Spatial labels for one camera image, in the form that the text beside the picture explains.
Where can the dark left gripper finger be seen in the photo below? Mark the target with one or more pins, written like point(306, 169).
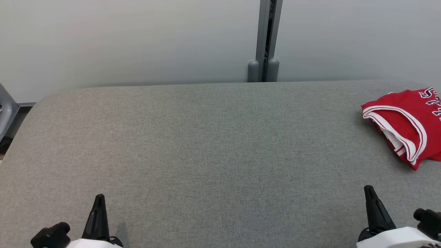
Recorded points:
point(96, 224)

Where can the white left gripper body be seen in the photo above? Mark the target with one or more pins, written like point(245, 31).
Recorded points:
point(93, 244)

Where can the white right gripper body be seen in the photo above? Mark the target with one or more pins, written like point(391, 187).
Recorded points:
point(399, 239)

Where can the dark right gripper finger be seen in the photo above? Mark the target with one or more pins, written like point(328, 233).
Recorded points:
point(377, 217)

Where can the red white striped garment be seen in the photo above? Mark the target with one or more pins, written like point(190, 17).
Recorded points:
point(406, 103)

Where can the grey table leg with caster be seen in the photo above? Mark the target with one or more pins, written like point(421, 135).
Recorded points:
point(7, 110)

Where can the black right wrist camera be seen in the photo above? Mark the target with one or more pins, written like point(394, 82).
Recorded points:
point(429, 220)

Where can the grey partition post with foot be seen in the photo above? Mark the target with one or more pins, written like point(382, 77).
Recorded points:
point(274, 69)
point(253, 70)

